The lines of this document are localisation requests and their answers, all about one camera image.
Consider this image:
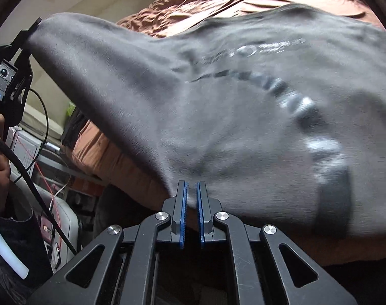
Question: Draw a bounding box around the black printed bag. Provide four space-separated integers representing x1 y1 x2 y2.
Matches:
61 102 90 148

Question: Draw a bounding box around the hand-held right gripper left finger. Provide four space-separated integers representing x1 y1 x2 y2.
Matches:
29 180 190 305

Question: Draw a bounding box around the orange-brown blanket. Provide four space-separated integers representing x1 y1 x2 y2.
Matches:
66 0 386 267

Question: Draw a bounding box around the white tube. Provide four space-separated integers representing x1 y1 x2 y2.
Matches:
0 222 30 278

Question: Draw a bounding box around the white plastic box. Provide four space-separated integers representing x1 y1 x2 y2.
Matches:
37 178 86 270

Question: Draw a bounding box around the grey t-shirt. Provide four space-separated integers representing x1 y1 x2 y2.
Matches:
27 3 386 239

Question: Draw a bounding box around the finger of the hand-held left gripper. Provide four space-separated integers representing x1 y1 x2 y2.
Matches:
10 17 43 61

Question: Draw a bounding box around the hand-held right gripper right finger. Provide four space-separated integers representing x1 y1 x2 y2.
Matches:
196 180 359 305

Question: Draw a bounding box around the thin black cable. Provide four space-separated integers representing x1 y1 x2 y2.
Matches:
9 88 51 183

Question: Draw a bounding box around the thick black gripper cable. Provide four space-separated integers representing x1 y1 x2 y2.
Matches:
0 133 77 256

